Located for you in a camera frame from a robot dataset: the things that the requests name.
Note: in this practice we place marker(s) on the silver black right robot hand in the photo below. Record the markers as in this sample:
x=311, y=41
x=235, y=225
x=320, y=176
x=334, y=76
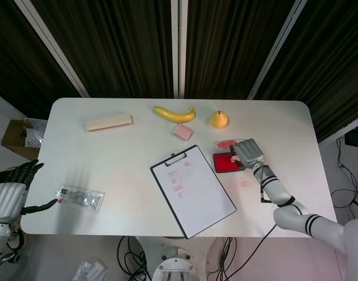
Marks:
x=250, y=152

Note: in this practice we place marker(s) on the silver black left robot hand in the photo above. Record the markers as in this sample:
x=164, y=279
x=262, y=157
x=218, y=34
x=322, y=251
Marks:
x=7, y=200

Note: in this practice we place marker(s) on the red and white stamp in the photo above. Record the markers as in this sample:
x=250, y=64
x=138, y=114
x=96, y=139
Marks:
x=235, y=159

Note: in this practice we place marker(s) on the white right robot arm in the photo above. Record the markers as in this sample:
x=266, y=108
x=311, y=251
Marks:
x=293, y=218

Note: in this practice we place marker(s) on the red ink pad, clear lid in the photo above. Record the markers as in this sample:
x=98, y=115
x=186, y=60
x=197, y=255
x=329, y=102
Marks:
x=222, y=164

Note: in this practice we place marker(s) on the yellow pear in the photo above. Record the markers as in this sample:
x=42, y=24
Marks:
x=219, y=120

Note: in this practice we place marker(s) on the brown cardboard box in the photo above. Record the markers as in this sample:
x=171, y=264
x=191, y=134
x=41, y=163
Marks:
x=13, y=140

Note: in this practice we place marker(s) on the pink wrapped eraser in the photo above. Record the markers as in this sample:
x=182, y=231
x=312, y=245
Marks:
x=182, y=132

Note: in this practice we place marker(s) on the white stamped paper sheet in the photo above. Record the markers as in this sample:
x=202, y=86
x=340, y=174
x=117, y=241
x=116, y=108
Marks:
x=196, y=199

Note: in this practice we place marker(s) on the clear bag of metal pins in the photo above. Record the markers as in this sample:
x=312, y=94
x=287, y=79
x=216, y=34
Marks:
x=79, y=197

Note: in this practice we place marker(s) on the yellow banana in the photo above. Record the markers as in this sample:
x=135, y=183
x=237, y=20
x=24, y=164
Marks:
x=173, y=115

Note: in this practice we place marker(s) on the black clipboard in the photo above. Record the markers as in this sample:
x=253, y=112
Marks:
x=187, y=237

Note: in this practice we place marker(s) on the black box device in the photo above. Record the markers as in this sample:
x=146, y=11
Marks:
x=356, y=137

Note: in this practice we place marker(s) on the clear packets on floor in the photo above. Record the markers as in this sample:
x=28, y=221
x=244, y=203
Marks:
x=89, y=269

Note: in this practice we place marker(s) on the dark curtain panel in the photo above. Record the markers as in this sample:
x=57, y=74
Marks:
x=14, y=58
x=114, y=44
x=231, y=44
x=334, y=58

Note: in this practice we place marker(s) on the pink cream pencil case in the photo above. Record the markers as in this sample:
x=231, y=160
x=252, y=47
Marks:
x=108, y=122

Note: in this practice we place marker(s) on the white floor rail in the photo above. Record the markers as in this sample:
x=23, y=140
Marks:
x=340, y=131

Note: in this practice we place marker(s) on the white frame post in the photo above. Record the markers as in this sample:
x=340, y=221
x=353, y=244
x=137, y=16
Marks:
x=52, y=47
x=276, y=49
x=175, y=47

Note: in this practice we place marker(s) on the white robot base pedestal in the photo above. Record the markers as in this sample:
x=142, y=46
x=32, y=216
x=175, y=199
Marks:
x=175, y=263

